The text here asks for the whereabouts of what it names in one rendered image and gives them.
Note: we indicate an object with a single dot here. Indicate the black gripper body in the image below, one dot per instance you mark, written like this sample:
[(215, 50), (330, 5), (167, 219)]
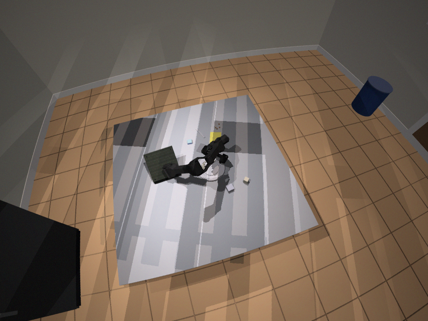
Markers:
[(223, 157)]

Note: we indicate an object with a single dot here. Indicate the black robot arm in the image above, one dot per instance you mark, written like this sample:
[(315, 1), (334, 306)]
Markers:
[(194, 168)]

